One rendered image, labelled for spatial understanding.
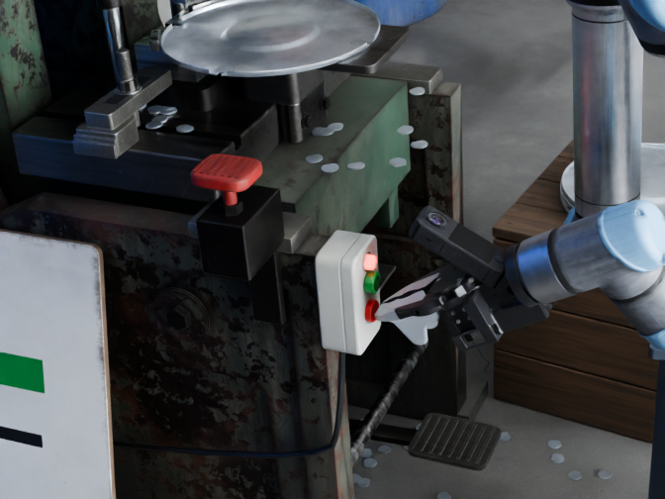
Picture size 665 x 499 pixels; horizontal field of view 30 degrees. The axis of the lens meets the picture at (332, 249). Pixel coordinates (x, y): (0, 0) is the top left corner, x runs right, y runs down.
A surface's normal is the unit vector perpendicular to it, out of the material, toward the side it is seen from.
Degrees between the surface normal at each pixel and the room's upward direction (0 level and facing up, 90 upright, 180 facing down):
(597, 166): 92
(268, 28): 0
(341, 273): 90
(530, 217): 0
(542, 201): 0
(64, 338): 78
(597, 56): 92
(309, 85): 90
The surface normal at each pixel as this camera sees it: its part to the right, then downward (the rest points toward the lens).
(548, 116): -0.07, -0.86
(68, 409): -0.38, 0.30
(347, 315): -0.39, 0.49
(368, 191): 0.92, 0.15
